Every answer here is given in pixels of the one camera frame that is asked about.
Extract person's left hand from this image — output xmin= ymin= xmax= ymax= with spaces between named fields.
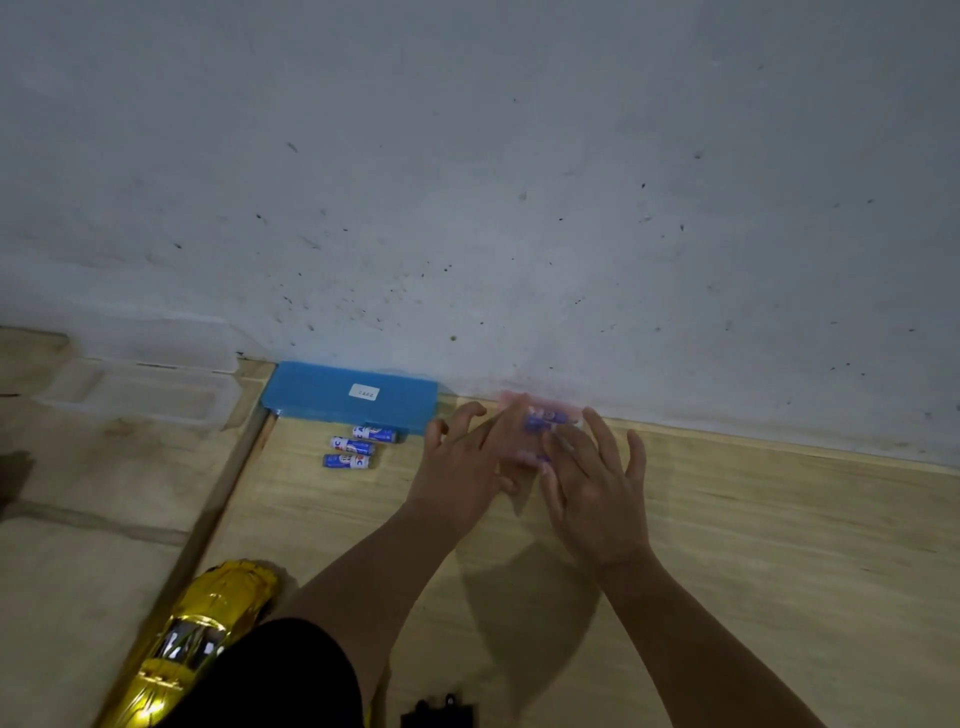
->
xmin=404 ymin=401 xmax=519 ymax=541

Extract person's right hand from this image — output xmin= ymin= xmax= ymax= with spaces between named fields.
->
xmin=536 ymin=407 xmax=652 ymax=579

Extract pink plastic box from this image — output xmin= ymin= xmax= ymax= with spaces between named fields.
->
xmin=494 ymin=389 xmax=586 ymax=470

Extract blue plastic box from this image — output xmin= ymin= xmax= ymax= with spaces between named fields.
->
xmin=260 ymin=360 xmax=440 ymax=436

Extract black battery cover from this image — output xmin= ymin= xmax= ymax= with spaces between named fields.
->
xmin=399 ymin=693 xmax=479 ymax=728

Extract gold toy car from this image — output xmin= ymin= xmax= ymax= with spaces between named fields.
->
xmin=97 ymin=558 xmax=280 ymax=728

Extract clear plastic box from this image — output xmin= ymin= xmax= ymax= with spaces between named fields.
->
xmin=33 ymin=314 xmax=245 ymax=430

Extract person's right forearm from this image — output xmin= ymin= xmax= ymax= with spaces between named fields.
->
xmin=596 ymin=547 xmax=826 ymax=728

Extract person's left forearm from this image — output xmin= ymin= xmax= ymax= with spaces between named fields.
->
xmin=269 ymin=502 xmax=463 ymax=706

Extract person's black left sleeve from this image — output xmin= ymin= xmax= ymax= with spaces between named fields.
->
xmin=161 ymin=617 xmax=367 ymax=728

